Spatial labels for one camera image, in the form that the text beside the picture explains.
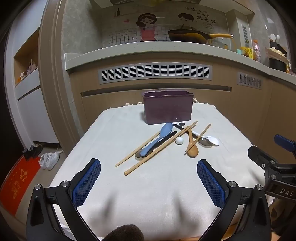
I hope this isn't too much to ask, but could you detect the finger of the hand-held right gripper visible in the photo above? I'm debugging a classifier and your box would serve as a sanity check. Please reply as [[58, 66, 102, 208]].
[[247, 146, 278, 169], [274, 134, 296, 153]]

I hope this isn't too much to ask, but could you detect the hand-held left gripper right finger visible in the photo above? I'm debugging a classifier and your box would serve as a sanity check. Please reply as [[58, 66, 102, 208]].
[[196, 159, 271, 241]]

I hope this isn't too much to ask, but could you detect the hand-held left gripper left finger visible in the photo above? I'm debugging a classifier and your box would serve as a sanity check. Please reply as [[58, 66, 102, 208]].
[[26, 158, 101, 241]]

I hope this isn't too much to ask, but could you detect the wooden spoon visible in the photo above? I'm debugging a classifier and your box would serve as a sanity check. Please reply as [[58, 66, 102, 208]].
[[187, 128, 199, 158]]

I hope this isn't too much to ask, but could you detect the white plastic spoon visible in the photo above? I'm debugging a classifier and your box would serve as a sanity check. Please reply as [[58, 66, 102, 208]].
[[191, 131, 220, 146]]

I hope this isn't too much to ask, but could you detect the black-handled metal spoon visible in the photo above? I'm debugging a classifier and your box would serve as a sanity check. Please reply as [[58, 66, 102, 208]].
[[135, 130, 178, 160], [173, 123, 213, 148]]

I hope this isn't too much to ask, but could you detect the light blue plastic spoon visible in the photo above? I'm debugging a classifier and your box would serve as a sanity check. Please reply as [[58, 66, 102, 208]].
[[140, 123, 174, 156]]

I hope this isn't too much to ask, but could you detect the purple plastic utensil holder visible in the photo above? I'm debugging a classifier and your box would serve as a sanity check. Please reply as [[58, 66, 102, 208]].
[[142, 90, 194, 126]]

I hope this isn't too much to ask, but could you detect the white sneaker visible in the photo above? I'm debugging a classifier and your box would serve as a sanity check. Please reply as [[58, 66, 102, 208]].
[[47, 148, 63, 171], [38, 153, 52, 169]]

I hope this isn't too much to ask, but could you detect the white tablecloth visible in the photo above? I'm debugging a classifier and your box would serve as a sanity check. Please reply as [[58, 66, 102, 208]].
[[49, 102, 274, 241]]

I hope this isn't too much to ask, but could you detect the pair of black shoes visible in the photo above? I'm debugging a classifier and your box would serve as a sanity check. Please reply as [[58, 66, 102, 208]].
[[22, 143, 43, 162]]

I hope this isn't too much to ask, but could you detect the dark brown fuzzy object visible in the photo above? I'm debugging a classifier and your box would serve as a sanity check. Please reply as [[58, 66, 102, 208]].
[[107, 224, 145, 241]]

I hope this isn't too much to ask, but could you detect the red doormat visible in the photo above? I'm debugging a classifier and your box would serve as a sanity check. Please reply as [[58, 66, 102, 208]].
[[0, 154, 41, 215]]

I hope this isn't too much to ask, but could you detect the small grey vent grille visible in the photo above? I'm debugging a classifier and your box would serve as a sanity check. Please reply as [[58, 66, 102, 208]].
[[237, 72, 263, 89]]

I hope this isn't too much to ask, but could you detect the black pot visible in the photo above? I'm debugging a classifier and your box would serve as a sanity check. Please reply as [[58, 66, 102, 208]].
[[268, 58, 287, 73]]

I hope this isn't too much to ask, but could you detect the white cupboard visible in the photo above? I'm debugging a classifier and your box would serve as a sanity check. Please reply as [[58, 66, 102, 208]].
[[4, 14, 61, 145]]

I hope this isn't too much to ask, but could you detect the orange-capped plastic bottle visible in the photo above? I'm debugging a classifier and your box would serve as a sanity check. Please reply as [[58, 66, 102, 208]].
[[252, 39, 261, 62]]

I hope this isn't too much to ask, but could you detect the dark utensil crock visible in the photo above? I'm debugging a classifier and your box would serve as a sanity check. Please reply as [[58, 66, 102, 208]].
[[269, 34, 287, 57]]

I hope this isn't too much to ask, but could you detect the beige kitchen countertop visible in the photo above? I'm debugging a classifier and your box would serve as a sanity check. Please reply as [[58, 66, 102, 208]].
[[64, 43, 296, 88]]

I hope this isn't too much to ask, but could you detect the black wok with yellow handle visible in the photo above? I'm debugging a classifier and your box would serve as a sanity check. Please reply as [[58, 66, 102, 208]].
[[167, 29, 234, 44]]

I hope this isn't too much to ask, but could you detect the cartoon wall poster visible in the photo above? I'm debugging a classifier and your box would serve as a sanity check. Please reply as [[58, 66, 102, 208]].
[[102, 5, 226, 47]]

